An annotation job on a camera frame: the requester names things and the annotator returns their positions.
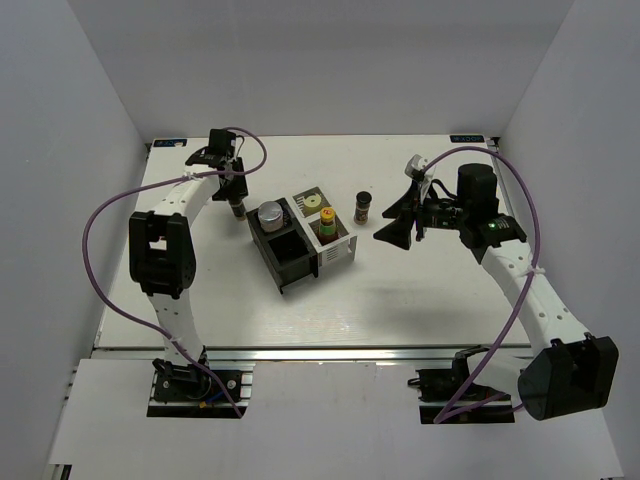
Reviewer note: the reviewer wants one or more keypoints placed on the red sauce bottle green label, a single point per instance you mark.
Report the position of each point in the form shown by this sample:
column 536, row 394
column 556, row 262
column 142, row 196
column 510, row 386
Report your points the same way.
column 327, row 228

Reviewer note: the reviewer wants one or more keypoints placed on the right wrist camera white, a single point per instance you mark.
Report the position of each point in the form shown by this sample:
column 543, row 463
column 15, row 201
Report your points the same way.
column 416, row 170

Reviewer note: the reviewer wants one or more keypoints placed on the aluminium front rail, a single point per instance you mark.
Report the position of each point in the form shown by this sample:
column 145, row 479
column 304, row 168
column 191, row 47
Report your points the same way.
column 307, row 354

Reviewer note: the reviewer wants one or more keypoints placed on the dark spice jar black cap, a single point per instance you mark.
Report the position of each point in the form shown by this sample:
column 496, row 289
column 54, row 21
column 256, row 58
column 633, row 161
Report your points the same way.
column 238, row 209

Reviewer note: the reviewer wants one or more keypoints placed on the black slotted organizer box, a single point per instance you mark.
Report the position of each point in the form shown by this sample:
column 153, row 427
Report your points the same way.
column 287, row 251

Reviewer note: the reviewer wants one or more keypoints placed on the blue table sticker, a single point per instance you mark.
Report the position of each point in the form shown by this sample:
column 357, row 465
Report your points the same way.
column 467, row 138
column 169, row 143

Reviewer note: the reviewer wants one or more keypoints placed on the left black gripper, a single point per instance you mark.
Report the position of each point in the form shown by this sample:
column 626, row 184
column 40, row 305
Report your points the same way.
column 239, row 189

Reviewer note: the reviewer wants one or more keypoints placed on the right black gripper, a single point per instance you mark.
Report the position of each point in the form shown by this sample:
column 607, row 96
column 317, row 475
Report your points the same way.
column 405, row 210

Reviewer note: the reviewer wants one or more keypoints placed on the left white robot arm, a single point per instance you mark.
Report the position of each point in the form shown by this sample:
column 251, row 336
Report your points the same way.
column 162, row 258

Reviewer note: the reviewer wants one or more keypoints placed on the spice jar with brown label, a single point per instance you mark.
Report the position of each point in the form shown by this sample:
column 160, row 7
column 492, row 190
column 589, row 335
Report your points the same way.
column 363, row 202

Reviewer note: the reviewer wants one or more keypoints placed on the cream squeeze bottle yellow top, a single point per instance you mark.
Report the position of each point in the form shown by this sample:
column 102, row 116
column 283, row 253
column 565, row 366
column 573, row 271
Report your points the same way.
column 313, row 202

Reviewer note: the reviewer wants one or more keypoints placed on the white slotted organizer box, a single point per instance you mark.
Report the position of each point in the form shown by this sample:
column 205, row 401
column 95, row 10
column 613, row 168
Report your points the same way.
column 333, row 242

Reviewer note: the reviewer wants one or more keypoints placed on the right blue table sticker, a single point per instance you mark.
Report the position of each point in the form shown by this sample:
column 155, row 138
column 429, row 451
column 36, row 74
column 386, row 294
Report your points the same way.
column 467, row 138

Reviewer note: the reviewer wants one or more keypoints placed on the left blue table sticker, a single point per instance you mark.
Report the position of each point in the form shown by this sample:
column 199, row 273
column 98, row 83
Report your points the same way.
column 169, row 143

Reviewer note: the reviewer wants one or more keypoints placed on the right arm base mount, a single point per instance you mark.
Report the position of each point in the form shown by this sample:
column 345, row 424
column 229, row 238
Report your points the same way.
column 437, row 385

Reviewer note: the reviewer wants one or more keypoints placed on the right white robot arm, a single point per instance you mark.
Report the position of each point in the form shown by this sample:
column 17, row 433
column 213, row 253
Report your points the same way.
column 571, row 370

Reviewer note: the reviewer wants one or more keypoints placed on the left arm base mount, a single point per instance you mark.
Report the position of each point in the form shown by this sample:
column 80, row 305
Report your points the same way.
column 187, row 392

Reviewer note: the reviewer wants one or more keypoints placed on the silver lid spice jar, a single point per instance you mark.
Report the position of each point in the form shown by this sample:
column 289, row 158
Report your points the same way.
column 270, row 216

